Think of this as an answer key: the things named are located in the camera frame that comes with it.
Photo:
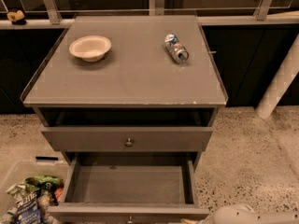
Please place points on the small yellow black object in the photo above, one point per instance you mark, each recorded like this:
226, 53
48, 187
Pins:
16, 17

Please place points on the cream paper bowl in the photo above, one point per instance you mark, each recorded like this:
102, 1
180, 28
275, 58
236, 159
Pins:
91, 48

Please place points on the blue chip bag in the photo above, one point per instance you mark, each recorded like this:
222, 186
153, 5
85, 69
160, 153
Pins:
28, 210

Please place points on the clear plastic bin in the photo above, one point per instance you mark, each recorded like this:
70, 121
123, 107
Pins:
14, 188

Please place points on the metal window railing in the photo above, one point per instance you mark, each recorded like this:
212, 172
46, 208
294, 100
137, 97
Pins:
40, 14

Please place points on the round metal top knob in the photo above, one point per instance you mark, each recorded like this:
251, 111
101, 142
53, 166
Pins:
129, 142

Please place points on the round metal middle knob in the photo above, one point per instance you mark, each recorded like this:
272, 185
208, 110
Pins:
130, 220

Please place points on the crushed blue silver can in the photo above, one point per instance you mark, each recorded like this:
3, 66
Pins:
176, 49

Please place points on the green snack bag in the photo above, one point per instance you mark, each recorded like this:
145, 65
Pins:
48, 182

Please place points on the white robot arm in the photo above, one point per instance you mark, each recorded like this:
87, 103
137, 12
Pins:
242, 213

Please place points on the grey top drawer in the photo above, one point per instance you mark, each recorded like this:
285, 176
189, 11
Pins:
112, 139

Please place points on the grey drawer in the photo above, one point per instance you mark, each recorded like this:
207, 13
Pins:
112, 139
110, 187

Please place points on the round metal knob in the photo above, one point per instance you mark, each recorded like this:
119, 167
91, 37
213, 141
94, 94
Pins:
130, 220
129, 142

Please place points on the grey drawer cabinet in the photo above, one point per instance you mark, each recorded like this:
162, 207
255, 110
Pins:
136, 84

